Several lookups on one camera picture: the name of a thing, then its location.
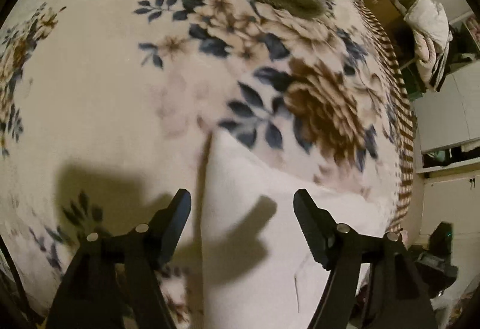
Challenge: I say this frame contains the white pants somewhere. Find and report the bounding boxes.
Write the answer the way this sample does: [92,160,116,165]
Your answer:
[201,130,387,329]

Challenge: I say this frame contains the floral fleece bed blanket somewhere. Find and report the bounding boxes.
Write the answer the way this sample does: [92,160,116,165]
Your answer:
[1,0,413,328]

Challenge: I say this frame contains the white wardrobe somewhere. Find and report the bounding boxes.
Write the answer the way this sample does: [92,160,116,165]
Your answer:
[410,9,480,240]

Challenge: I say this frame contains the brown cardboard box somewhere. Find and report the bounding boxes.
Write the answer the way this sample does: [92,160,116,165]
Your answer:
[363,0,408,55]

